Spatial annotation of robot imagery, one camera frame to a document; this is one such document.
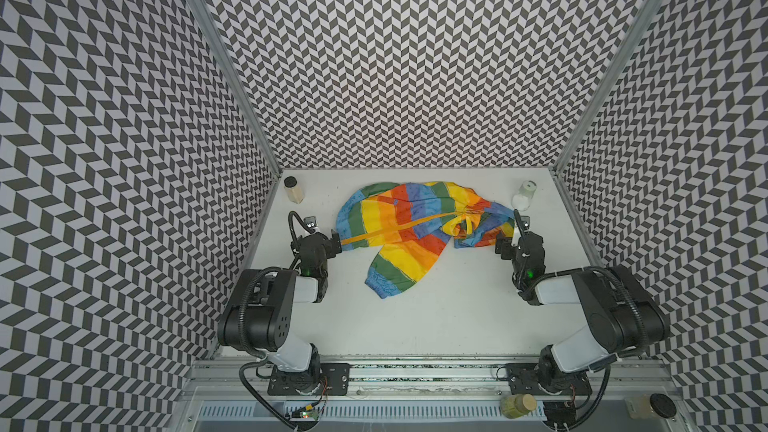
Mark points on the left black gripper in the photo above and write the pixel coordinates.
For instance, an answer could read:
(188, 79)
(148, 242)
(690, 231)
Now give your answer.
(331, 244)

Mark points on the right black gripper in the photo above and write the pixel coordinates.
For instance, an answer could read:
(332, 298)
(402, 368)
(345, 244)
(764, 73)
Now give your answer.
(509, 248)

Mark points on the rainbow coloured jacket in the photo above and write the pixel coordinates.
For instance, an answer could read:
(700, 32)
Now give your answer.
(411, 224)

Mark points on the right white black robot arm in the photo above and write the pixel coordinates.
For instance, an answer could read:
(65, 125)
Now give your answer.
(622, 318)

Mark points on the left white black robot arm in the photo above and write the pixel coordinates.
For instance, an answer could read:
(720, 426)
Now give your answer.
(257, 317)

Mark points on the white bottle back right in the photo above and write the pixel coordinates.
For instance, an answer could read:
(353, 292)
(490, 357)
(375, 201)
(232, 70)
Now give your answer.
(522, 199)

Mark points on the black-lid jar back left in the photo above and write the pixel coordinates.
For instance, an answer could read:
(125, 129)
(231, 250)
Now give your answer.
(293, 189)

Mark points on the small green circuit board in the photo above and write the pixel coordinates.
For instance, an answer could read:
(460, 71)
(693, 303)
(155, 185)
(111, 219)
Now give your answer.
(305, 414)

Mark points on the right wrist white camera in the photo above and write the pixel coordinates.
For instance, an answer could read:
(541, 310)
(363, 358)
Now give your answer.
(521, 228)

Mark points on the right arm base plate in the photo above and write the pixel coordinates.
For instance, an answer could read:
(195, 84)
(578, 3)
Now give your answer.
(529, 378)

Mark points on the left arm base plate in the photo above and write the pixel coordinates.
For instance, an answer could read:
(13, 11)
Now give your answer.
(330, 378)

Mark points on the tan-lid jar on rail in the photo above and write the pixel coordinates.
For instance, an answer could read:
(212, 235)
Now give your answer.
(518, 405)

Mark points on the aluminium front rail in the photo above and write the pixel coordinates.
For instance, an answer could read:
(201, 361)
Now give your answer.
(470, 378)

